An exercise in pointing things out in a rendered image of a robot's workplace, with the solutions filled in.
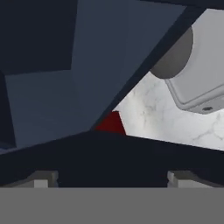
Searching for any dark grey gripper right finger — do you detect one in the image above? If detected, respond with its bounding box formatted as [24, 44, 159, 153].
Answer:
[166, 170, 224, 189]

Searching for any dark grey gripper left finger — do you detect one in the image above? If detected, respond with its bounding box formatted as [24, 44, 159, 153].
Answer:
[2, 170, 60, 189]

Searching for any dark red object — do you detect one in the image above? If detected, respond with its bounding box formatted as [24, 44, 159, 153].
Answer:
[94, 110, 127, 136]

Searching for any dark blue cabinet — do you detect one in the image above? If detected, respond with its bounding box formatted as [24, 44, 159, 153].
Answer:
[0, 0, 224, 189]

